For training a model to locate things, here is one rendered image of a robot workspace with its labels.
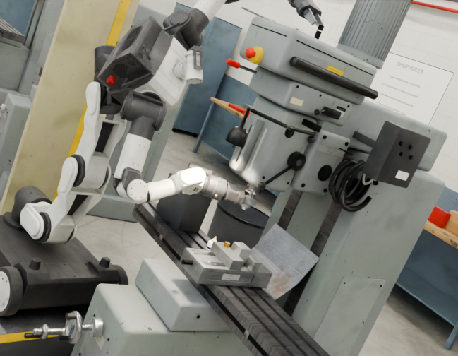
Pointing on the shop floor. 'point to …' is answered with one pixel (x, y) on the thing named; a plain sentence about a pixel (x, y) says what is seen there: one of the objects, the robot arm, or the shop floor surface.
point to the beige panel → (64, 93)
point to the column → (351, 254)
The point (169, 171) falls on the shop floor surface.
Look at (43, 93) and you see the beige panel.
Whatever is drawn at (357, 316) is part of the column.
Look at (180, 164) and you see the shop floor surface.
